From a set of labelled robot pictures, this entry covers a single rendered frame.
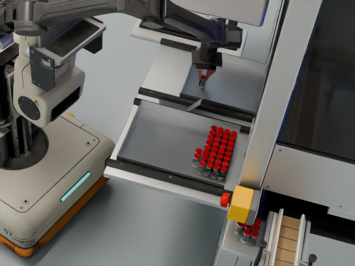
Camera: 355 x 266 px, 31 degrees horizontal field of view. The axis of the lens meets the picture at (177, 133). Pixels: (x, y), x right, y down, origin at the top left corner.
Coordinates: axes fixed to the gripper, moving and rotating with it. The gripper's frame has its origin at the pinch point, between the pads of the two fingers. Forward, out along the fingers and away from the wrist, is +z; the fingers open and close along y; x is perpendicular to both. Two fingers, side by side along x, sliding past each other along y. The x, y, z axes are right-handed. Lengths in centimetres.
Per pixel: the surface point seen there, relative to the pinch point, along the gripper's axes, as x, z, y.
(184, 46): 19.4, 3.0, -6.3
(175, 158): -33.9, 4.5, -9.1
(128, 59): 113, 93, -27
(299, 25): -54, -65, 11
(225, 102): -6.9, 4.6, 8.1
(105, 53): 117, 93, -41
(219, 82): 3.1, 4.6, 6.5
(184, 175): -42.8, 1.9, -6.4
